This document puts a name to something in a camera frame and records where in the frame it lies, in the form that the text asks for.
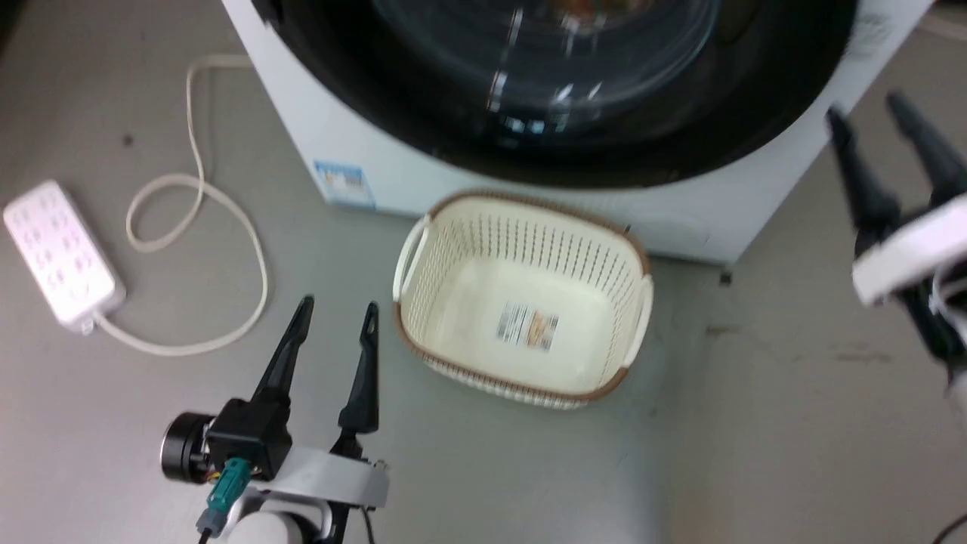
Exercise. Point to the cream plastic laundry basket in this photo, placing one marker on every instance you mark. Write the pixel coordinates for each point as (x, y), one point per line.
(521, 302)

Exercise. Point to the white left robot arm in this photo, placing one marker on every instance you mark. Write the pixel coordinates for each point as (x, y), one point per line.
(264, 529)

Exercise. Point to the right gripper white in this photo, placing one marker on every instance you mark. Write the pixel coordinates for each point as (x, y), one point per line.
(910, 253)

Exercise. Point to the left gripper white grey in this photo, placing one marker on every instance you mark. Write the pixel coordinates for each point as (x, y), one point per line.
(332, 477)

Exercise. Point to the barcode label sticker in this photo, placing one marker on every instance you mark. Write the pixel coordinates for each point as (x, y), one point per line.
(527, 326)

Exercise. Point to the white power strip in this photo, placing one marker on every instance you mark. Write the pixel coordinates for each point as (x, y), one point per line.
(62, 253)

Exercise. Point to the black round washing machine door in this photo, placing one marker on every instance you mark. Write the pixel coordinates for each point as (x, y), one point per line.
(423, 91)

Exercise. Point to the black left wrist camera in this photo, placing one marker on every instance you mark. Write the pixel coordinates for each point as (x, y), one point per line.
(245, 438)

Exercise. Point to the white washing machine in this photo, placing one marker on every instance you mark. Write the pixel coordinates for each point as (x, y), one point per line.
(363, 151)

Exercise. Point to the blue energy label sticker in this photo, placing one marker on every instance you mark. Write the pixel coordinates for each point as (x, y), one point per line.
(345, 183)

